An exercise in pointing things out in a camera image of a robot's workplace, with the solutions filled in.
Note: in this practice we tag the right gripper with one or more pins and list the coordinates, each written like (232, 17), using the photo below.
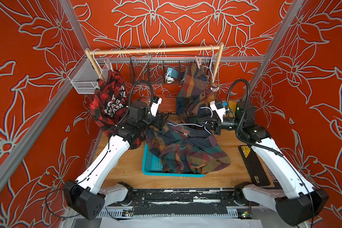
(216, 125)

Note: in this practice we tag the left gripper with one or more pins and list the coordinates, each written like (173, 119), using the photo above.
(160, 121)

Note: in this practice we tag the white wire hanger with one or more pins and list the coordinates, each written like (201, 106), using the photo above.
(193, 124)

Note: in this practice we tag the dark plaid shirt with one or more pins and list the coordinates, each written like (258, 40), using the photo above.
(195, 95)
(186, 149)

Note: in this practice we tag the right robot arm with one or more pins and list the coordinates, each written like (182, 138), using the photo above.
(298, 200)

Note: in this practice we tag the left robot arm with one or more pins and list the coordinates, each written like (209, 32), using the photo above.
(85, 195)

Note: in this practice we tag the yellow plastic tray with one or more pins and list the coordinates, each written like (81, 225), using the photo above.
(232, 105)

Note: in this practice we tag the red black plaid shirt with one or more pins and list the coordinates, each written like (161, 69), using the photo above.
(110, 102)

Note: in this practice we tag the red brown box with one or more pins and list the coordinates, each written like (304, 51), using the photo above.
(168, 104)

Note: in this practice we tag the teal plastic basket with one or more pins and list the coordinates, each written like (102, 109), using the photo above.
(152, 166)

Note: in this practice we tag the pink clothespin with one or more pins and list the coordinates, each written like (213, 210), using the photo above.
(198, 61)

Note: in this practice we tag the white mesh basket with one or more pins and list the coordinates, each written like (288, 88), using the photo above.
(84, 78)

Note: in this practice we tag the wooden hanging rack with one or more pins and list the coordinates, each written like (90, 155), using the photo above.
(92, 53)

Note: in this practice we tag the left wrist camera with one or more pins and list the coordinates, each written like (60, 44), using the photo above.
(154, 106)

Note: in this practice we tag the black wire basket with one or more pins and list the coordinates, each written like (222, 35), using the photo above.
(152, 68)

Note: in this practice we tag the teal charger with cable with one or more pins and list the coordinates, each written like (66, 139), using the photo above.
(171, 75)

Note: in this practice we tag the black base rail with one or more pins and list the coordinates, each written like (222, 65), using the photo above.
(182, 202)

